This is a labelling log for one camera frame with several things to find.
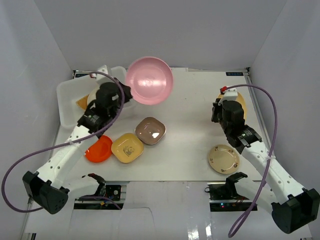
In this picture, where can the white plastic bin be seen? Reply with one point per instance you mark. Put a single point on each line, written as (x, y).
(68, 92)

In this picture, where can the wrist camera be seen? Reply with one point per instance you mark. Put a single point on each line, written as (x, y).
(228, 94)
(100, 77)

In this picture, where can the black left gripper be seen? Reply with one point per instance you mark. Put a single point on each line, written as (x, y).
(125, 91)

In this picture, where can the yellow round plate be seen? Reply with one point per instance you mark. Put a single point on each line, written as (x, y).
(241, 101)

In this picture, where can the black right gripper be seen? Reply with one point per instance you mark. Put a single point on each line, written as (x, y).
(216, 107)

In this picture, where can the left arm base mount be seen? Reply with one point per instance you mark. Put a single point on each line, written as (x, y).
(111, 197)

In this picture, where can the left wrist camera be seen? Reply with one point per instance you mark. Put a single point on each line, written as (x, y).
(100, 77)

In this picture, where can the woven bamboo fan tray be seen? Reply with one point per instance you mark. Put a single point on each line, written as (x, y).
(83, 102)

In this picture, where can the beige floral round plate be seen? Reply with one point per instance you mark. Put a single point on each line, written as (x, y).
(223, 159)

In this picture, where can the pink round plate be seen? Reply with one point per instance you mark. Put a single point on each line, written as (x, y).
(150, 79)

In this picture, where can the cream white round plate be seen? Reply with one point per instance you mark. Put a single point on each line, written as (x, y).
(92, 95)

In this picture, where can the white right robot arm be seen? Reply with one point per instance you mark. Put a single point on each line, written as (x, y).
(290, 204)

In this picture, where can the paper sheet at back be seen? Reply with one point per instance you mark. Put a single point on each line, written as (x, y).
(179, 69)

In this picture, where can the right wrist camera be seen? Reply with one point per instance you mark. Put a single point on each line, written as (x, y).
(228, 94)

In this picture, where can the orange round plate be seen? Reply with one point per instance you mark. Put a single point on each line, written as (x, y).
(100, 151)

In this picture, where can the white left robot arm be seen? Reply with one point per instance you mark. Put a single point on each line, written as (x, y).
(46, 186)

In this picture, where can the brown square plate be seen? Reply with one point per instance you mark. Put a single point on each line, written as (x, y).
(150, 130)

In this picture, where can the yellow square panda plate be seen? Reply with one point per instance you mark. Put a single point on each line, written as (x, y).
(127, 148)

